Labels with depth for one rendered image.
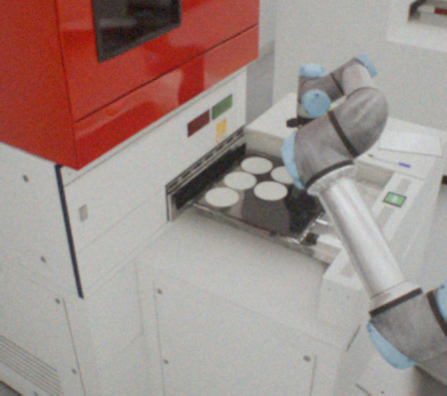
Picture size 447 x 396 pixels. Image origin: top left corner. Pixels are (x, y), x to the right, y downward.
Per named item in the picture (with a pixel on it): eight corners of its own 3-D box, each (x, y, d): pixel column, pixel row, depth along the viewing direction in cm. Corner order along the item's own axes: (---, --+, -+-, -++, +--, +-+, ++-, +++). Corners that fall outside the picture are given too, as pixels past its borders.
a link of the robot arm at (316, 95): (332, 81, 152) (326, 66, 162) (296, 104, 156) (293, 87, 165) (347, 103, 156) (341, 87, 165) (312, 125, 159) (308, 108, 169)
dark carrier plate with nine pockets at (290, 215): (192, 201, 174) (192, 200, 173) (249, 153, 198) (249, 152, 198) (296, 240, 158) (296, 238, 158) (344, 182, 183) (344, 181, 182)
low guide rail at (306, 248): (195, 213, 181) (195, 205, 180) (199, 209, 183) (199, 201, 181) (346, 269, 159) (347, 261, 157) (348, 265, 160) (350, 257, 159)
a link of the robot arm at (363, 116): (381, 89, 113) (359, 42, 157) (333, 118, 116) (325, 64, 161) (410, 136, 116) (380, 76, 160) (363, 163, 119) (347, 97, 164)
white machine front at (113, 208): (78, 296, 150) (53, 166, 129) (238, 161, 208) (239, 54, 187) (87, 301, 148) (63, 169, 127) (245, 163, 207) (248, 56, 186)
